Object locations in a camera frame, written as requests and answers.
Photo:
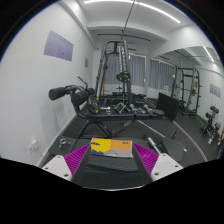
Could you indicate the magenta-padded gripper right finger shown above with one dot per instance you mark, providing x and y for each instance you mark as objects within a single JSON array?
[{"x": 163, "y": 165}]

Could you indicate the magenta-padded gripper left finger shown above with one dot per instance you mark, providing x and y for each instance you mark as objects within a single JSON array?
[{"x": 58, "y": 166}]

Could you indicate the yellow orange cartoon print towel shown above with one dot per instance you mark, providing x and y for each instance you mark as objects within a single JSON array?
[{"x": 111, "y": 148}]

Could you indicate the chrome barbell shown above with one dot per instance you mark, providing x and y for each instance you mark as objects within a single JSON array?
[{"x": 154, "y": 145}]

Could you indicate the chrome spring barbell collar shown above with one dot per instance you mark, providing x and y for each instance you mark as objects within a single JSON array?
[{"x": 65, "y": 143}]

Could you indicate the black padded flat weight bench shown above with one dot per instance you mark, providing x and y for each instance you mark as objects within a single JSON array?
[{"x": 113, "y": 165}]

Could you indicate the black leaning panel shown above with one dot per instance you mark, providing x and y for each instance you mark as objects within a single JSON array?
[{"x": 167, "y": 106}]

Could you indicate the black dumbbell stand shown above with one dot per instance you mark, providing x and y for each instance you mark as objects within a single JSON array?
[{"x": 210, "y": 120}]

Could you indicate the black bench with leg rollers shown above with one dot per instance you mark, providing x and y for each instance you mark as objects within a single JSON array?
[{"x": 100, "y": 115}]

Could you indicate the black yellow weight plate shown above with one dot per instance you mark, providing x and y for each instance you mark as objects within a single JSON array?
[{"x": 93, "y": 105}]

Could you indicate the chrome dumbbells group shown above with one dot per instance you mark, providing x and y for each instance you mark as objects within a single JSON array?
[{"x": 119, "y": 107}]

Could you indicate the black squat rack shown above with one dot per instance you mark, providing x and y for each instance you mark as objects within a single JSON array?
[{"x": 194, "y": 86}]

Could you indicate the grey window curtain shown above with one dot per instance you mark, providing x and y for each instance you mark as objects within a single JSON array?
[
  {"x": 136, "y": 70},
  {"x": 160, "y": 73}
]

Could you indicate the ceiling light strip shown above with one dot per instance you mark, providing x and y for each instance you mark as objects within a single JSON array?
[
  {"x": 160, "y": 11},
  {"x": 209, "y": 54}
]

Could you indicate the white wall socket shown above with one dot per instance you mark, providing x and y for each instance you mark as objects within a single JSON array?
[{"x": 32, "y": 146}]

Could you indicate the small purple wall poster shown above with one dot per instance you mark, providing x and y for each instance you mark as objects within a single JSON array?
[{"x": 215, "y": 90}]

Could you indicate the small brown wall plaque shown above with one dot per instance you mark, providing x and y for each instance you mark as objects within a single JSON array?
[{"x": 86, "y": 63}]

